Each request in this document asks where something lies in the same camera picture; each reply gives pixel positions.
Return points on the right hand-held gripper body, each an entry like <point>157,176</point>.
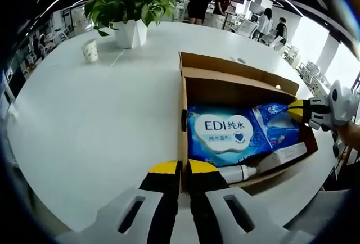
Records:
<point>344,106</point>

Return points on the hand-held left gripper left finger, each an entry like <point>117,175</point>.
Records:
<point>132,216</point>

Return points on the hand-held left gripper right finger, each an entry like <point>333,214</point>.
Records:
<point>225,216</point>

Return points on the blue tissue soft pack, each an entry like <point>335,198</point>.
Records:
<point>278,126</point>

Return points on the white long carton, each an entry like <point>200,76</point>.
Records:
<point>287,154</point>

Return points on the white spray bottle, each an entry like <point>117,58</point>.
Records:
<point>236,173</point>

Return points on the blue wet wipes soft pack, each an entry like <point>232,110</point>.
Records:
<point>225,134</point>

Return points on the brown cardboard shoe box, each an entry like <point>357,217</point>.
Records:
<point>213,86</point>

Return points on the group of white office chairs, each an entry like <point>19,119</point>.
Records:
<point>306,69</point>

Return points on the patterned paper cup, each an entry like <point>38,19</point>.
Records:
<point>90,51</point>

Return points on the green plant in white pot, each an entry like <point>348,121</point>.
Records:
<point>129,5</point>

